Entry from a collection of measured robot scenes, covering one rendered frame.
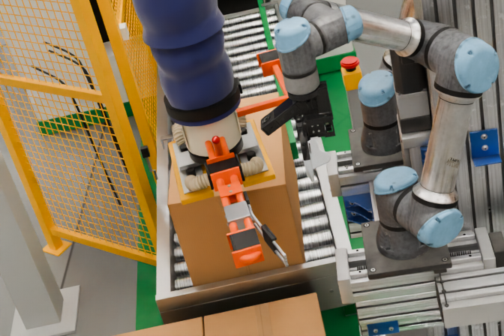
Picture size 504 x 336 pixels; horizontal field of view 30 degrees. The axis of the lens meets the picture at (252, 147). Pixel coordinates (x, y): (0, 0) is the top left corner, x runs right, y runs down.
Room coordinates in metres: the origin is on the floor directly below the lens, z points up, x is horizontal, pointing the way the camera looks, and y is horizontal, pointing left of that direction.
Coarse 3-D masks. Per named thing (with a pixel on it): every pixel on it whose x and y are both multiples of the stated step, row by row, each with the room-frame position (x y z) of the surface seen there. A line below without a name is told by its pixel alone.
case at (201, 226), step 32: (256, 96) 3.09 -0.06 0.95; (288, 160) 2.81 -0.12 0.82; (256, 192) 2.50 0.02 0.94; (288, 192) 2.51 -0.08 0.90; (192, 224) 2.53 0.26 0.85; (224, 224) 2.52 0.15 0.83; (288, 224) 2.50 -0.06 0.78; (192, 256) 2.54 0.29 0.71; (224, 256) 2.52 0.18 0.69; (288, 256) 2.50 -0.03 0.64
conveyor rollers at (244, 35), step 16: (240, 16) 4.67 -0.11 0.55; (256, 16) 4.65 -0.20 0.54; (272, 16) 4.58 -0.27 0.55; (224, 32) 4.57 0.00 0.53; (240, 32) 4.49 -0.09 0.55; (256, 32) 4.47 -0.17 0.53; (272, 32) 4.39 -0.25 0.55; (224, 48) 4.39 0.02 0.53; (240, 48) 4.31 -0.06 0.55; (256, 48) 4.29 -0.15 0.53; (240, 64) 4.13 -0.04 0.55; (256, 64) 4.12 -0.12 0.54; (240, 80) 4.03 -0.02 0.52; (256, 80) 3.94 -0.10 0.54; (272, 80) 3.93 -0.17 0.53; (240, 96) 3.85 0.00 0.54; (304, 176) 3.12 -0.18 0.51; (304, 192) 2.97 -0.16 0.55; (304, 208) 2.87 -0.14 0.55; (320, 208) 2.85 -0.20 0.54; (304, 224) 2.77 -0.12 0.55; (320, 224) 2.76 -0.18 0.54; (176, 240) 2.88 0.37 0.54; (304, 240) 2.68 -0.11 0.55; (320, 240) 2.67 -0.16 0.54; (176, 256) 2.79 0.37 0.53; (320, 256) 2.58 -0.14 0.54; (176, 272) 2.70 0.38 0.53; (176, 288) 2.61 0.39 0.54
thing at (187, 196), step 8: (168, 144) 2.59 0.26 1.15; (176, 144) 2.57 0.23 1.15; (184, 144) 2.51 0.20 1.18; (176, 152) 2.52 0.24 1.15; (176, 160) 2.47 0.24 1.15; (176, 168) 2.44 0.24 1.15; (192, 168) 2.37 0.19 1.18; (200, 168) 2.40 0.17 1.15; (176, 176) 2.39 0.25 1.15; (184, 176) 2.37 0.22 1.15; (184, 184) 2.33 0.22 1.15; (184, 192) 2.29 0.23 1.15; (192, 192) 2.29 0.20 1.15; (200, 192) 2.28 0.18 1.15; (208, 192) 2.27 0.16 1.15; (184, 200) 2.26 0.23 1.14; (192, 200) 2.26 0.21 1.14
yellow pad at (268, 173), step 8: (248, 120) 2.61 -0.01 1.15; (248, 128) 2.55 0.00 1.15; (256, 128) 2.55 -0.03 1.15; (256, 136) 2.50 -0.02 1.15; (248, 152) 2.38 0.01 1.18; (256, 152) 2.41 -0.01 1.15; (264, 152) 2.40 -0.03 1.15; (240, 160) 2.39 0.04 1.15; (248, 160) 2.37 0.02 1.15; (264, 160) 2.35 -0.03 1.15; (264, 168) 2.31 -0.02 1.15; (272, 168) 2.31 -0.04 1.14; (248, 176) 2.30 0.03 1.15; (256, 176) 2.29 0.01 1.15; (264, 176) 2.28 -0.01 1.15; (272, 176) 2.28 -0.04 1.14; (248, 184) 2.27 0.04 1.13
